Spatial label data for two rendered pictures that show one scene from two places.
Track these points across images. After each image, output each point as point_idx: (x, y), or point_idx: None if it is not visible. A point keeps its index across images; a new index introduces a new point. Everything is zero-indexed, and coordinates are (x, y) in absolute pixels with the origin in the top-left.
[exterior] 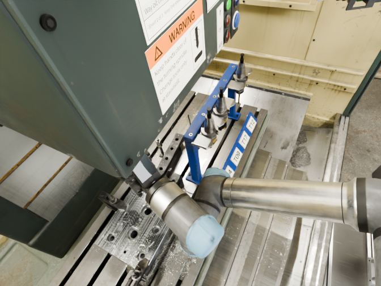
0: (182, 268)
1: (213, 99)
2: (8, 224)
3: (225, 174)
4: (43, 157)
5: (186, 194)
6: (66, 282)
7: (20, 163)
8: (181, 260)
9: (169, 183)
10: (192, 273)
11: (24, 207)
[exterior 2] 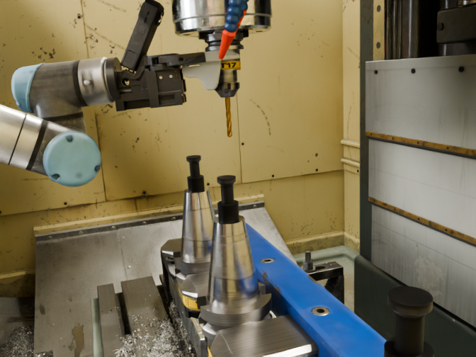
0: (132, 337)
1: (305, 300)
2: (365, 204)
3: (52, 140)
4: (418, 171)
5: (74, 69)
6: None
7: (395, 140)
8: (142, 340)
9: (100, 61)
10: (112, 342)
11: (368, 197)
